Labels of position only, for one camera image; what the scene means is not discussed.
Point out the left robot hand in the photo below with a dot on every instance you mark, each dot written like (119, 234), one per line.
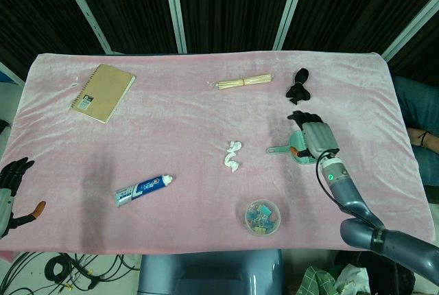
(5, 206)

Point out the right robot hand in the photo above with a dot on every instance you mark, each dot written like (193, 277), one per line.
(319, 137)

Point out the teal plastic dustpan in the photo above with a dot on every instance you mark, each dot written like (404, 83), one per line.
(279, 150)

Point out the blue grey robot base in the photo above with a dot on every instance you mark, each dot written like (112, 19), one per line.
(205, 274)

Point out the bystander forearm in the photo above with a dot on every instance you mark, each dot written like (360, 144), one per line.
(433, 140)

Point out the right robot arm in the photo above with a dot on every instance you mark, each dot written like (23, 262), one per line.
(346, 192)

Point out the black fabric bundle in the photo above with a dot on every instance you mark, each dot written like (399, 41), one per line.
(298, 92)

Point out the bundle of wooden sticks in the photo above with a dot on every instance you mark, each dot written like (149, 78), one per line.
(247, 81)

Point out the teal binder clip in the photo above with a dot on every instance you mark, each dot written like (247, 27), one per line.
(264, 211)

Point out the black wrist band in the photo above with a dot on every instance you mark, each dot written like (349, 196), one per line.
(424, 137)

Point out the bystander leg in jeans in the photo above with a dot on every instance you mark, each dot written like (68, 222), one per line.
(422, 109)

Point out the clear plastic clip jar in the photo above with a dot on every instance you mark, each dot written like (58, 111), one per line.
(259, 231)

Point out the pink velvet tablecloth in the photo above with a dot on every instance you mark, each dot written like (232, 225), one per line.
(188, 120)

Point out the black ribbed partition panel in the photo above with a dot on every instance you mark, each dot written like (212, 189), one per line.
(233, 7)
(425, 51)
(360, 3)
(31, 10)
(127, 7)

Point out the blue white toothpaste tube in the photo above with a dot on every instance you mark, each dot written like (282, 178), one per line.
(144, 188)

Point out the green checked cloth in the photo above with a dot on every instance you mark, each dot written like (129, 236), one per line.
(315, 283)

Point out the brown spiral notebook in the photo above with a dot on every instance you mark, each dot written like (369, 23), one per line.
(103, 94)

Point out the white partition frame post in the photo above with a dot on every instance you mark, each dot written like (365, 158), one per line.
(85, 8)
(411, 31)
(175, 7)
(291, 7)
(10, 72)

